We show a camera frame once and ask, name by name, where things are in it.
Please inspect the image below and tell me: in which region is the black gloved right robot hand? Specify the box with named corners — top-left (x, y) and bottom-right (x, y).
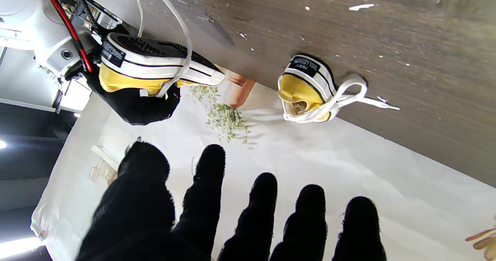
top-left (85, 71), bottom-right (181, 126)

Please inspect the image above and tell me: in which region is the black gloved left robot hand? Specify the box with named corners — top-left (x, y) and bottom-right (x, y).
top-left (76, 141), bottom-right (388, 261)

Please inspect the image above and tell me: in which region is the yellow canvas sneaker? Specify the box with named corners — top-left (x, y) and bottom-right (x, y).
top-left (277, 54), bottom-right (338, 123)
top-left (98, 32), bottom-right (226, 97)

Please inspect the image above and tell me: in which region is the black right wrist box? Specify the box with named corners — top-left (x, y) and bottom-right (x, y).
top-left (64, 0), bottom-right (124, 36)

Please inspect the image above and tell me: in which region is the printed kitchen backdrop cloth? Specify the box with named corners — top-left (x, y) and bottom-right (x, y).
top-left (30, 69), bottom-right (496, 261)

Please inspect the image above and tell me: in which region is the red right wrist cable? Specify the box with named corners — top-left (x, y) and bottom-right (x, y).
top-left (37, 0), bottom-right (94, 74)

